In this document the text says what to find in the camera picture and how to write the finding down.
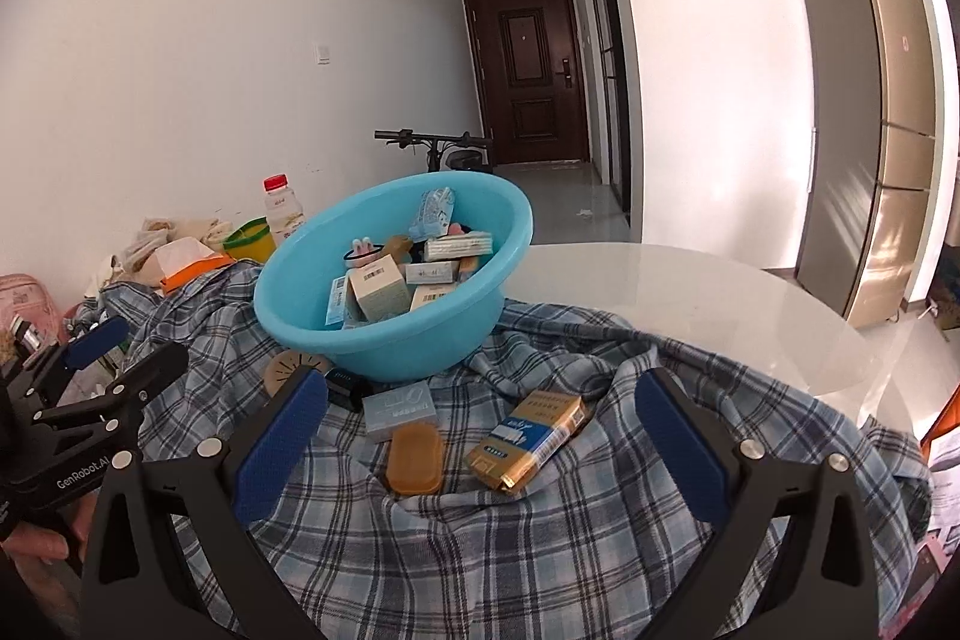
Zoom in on grey-blue box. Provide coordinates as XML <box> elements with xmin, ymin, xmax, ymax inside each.
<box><xmin>362</xmin><ymin>380</ymin><xmax>438</xmax><ymax>442</ymax></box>

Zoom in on small black box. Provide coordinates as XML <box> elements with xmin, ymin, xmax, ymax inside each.
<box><xmin>324</xmin><ymin>368</ymin><xmax>368</xmax><ymax>412</ymax></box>

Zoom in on yellow container with green lid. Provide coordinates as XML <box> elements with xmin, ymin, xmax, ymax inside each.
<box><xmin>223</xmin><ymin>217</ymin><xmax>277</xmax><ymax>262</ymax></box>

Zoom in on person's left hand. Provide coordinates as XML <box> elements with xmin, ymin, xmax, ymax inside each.
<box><xmin>0</xmin><ymin>506</ymin><xmax>87</xmax><ymax>567</ymax></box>

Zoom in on black framed glass door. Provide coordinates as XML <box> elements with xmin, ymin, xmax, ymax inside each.
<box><xmin>583</xmin><ymin>0</ymin><xmax>631</xmax><ymax>214</ymax></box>

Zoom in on white box with barcode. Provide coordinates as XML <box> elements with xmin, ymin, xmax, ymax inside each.
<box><xmin>409</xmin><ymin>282</ymin><xmax>460</xmax><ymax>311</ymax></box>

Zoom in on small blue and white box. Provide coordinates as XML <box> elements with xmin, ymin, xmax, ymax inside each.
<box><xmin>326</xmin><ymin>276</ymin><xmax>353</xmax><ymax>327</ymax></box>

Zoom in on yellow cigarette carton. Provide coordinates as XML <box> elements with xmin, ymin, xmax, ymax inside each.
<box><xmin>463</xmin><ymin>390</ymin><xmax>587</xmax><ymax>497</ymax></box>

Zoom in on white yogurt drink bottle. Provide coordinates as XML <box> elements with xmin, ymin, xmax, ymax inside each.
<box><xmin>262</xmin><ymin>173</ymin><xmax>305</xmax><ymax>244</ymax></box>

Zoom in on silver refrigerator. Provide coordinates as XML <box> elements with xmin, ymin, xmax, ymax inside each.
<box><xmin>795</xmin><ymin>0</ymin><xmax>942</xmax><ymax>330</ymax></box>

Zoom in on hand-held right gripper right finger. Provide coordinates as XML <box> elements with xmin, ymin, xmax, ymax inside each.
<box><xmin>634</xmin><ymin>366</ymin><xmax>878</xmax><ymax>640</ymax></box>

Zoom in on orange tissue pack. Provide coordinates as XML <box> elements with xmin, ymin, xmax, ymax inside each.
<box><xmin>154</xmin><ymin>237</ymin><xmax>233</xmax><ymax>295</ymax></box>

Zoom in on light blue wipes packet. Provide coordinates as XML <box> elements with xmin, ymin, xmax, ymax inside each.
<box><xmin>409</xmin><ymin>188</ymin><xmax>458</xmax><ymax>240</ymax></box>

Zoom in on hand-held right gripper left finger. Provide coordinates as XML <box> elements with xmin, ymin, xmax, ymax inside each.
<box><xmin>81</xmin><ymin>366</ymin><xmax>329</xmax><ymax>640</ymax></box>

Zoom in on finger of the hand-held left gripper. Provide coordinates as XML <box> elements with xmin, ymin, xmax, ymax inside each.
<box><xmin>30</xmin><ymin>341</ymin><xmax>190</xmax><ymax>453</ymax></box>
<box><xmin>45</xmin><ymin>316</ymin><xmax>132</xmax><ymax>387</ymax></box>

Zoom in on blue plaid shirt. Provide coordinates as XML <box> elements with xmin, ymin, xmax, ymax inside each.
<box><xmin>97</xmin><ymin>257</ymin><xmax>931</xmax><ymax>640</ymax></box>

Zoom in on dark brown entrance door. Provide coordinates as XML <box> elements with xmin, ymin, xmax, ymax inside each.
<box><xmin>463</xmin><ymin>0</ymin><xmax>592</xmax><ymax>165</ymax></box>

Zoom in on beige oval case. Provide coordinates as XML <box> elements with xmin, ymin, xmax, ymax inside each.
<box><xmin>264</xmin><ymin>351</ymin><xmax>331</xmax><ymax>397</ymax></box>

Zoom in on beige pouch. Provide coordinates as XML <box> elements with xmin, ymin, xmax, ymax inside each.
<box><xmin>86</xmin><ymin>246</ymin><xmax>162</xmax><ymax>300</ymax></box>

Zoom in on cream tissue pack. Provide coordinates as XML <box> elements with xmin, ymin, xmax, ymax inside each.
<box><xmin>349</xmin><ymin>255</ymin><xmax>412</xmax><ymax>322</ymax></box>

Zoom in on white and blue flat box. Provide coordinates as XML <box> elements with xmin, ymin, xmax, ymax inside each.
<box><xmin>424</xmin><ymin>233</ymin><xmax>494</xmax><ymax>262</ymax></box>

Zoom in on black bicycle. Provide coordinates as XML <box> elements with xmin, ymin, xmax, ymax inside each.
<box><xmin>373</xmin><ymin>128</ymin><xmax>494</xmax><ymax>176</ymax></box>

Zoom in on packaged pastries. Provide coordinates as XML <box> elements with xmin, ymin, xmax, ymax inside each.
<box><xmin>135</xmin><ymin>218</ymin><xmax>233</xmax><ymax>251</ymax></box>

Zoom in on blue plastic basin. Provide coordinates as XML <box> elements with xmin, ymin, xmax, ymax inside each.
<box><xmin>253</xmin><ymin>171</ymin><xmax>535</xmax><ymax>382</ymax></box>

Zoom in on pink backpack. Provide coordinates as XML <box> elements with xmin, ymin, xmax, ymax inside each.
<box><xmin>0</xmin><ymin>272</ymin><xmax>61</xmax><ymax>348</ymax></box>

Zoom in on orange object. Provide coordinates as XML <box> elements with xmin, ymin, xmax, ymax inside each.
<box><xmin>921</xmin><ymin>381</ymin><xmax>960</xmax><ymax>468</ymax></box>

